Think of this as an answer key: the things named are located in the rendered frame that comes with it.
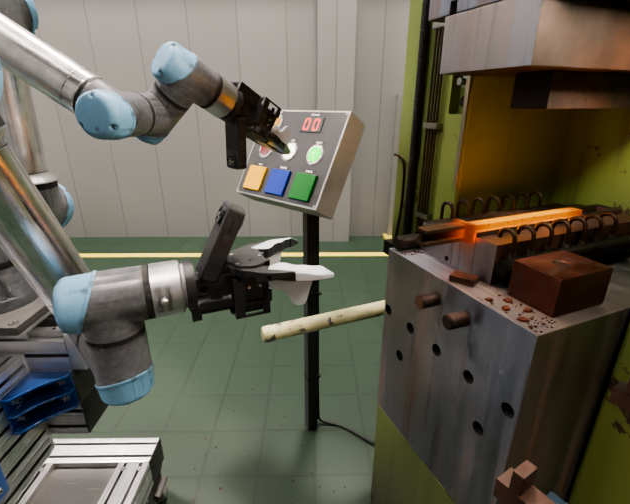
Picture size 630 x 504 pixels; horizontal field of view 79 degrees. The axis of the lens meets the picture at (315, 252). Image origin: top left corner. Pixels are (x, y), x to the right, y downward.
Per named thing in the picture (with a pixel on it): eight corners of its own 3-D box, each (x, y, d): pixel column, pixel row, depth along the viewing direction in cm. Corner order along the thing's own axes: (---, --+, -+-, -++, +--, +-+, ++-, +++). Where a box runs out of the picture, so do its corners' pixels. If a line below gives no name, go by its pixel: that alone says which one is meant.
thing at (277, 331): (265, 348, 105) (264, 331, 103) (260, 337, 109) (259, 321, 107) (400, 315, 121) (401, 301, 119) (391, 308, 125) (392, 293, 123)
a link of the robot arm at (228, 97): (215, 108, 74) (192, 108, 79) (232, 120, 78) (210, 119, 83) (228, 73, 75) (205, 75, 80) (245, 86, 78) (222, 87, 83)
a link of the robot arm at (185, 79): (143, 65, 72) (170, 28, 69) (192, 97, 80) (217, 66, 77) (150, 88, 68) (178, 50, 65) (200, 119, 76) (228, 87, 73)
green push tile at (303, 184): (306, 201, 101) (316, 174, 101) (287, 197, 105) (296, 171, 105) (311, 203, 102) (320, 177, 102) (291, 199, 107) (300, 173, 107)
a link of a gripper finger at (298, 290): (333, 303, 56) (273, 296, 58) (334, 266, 54) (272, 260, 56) (329, 313, 53) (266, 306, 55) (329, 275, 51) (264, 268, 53)
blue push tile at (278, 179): (280, 195, 107) (289, 170, 107) (263, 191, 112) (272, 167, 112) (285, 197, 108) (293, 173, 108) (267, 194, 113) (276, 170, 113)
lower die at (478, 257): (489, 286, 68) (498, 241, 65) (420, 249, 85) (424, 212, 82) (635, 252, 83) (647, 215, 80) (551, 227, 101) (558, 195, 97)
